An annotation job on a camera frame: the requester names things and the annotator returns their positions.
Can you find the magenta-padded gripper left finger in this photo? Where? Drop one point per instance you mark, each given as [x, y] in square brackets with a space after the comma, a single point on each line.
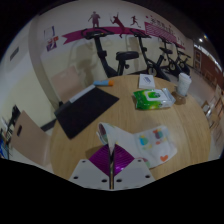
[88, 173]

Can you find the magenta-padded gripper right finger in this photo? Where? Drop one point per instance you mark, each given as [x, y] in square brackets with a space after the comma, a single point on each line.
[135, 173]

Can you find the white towel with colourful print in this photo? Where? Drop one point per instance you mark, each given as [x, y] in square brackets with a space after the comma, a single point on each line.
[150, 146]

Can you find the black flat folio case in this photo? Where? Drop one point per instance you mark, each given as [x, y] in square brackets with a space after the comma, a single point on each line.
[85, 111]

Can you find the light wooden chair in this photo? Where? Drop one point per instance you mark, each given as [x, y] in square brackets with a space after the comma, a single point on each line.
[30, 138]
[66, 83]

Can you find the green wet wipes pack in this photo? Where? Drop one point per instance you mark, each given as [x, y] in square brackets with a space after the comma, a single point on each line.
[153, 98]

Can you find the brown tape roll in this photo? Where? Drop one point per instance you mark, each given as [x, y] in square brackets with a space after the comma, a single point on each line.
[180, 99]

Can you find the blue and orange marker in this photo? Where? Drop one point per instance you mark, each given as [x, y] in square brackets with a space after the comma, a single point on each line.
[101, 82]

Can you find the small white tissue pack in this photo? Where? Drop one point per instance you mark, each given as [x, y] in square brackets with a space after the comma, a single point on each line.
[147, 81]

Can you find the group of wooden chairs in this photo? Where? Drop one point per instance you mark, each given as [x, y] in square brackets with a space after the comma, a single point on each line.
[215, 106]

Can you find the black exercise bike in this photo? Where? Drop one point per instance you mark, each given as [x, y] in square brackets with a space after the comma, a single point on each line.
[168, 56]
[183, 63]
[100, 53]
[143, 53]

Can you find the brown wooden cabinet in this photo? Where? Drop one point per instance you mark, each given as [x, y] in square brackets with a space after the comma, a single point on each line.
[208, 66]

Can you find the round ceiling light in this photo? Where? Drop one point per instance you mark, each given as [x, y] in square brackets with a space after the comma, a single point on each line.
[200, 40]

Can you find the wall poster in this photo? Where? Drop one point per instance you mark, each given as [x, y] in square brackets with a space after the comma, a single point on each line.
[50, 38]

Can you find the dark wall plaque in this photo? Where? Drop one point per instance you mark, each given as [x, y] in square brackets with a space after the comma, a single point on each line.
[14, 53]

